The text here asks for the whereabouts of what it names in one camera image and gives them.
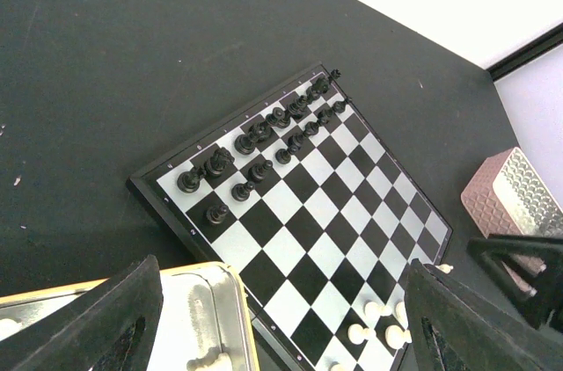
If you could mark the black chess pawn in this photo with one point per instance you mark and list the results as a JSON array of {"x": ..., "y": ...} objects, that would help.
[{"x": 216, "y": 214}]

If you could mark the white chess piece carried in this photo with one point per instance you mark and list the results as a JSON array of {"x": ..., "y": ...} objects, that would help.
[{"x": 445, "y": 268}]

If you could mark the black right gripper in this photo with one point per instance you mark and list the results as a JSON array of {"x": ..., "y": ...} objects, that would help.
[{"x": 528, "y": 271}]

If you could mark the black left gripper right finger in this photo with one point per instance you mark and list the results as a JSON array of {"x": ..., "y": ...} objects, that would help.
[{"x": 454, "y": 328}]

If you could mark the white chess pawn on board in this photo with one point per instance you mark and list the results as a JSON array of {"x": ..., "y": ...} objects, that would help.
[{"x": 373, "y": 310}]

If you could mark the black and white chessboard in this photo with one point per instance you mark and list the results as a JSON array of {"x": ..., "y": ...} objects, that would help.
[{"x": 322, "y": 219}]

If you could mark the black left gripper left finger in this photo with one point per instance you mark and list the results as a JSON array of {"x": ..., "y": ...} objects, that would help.
[{"x": 113, "y": 326}]

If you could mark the black corner frame post right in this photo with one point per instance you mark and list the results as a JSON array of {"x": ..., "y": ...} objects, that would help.
[{"x": 527, "y": 53}]

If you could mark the tan sweet bear tin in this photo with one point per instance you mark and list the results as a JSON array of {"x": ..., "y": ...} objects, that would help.
[{"x": 204, "y": 316}]

